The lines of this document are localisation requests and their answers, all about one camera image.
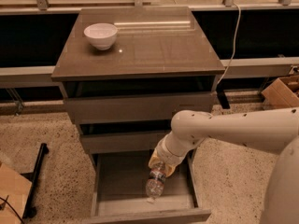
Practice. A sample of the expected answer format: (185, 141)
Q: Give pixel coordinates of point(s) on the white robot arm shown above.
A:
(274, 131)

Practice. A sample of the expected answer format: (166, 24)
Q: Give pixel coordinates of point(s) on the black metal stand leg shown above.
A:
(29, 209)

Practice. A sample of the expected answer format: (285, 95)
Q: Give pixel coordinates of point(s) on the cardboard box left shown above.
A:
(15, 189)

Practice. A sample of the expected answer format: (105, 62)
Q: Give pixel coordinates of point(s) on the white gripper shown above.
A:
(163, 153)

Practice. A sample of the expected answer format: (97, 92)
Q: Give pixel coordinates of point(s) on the clear plastic water bottle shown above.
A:
(155, 183)

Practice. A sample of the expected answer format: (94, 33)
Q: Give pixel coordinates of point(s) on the cardboard box right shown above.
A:
(283, 92)

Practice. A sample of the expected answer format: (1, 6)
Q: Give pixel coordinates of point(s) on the grey top drawer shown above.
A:
(135, 108)

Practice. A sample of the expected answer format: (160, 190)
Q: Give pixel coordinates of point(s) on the grey open bottom drawer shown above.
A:
(119, 195)

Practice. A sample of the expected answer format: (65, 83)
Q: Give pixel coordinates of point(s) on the grey middle drawer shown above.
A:
(121, 142)

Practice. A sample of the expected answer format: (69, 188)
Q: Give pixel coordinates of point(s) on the white ceramic bowl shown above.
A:
(102, 36)

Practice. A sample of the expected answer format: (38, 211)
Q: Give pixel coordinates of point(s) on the grey drawer cabinet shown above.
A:
(158, 51)

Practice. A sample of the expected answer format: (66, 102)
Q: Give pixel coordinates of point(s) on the cardboard box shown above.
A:
(283, 92)
(15, 189)

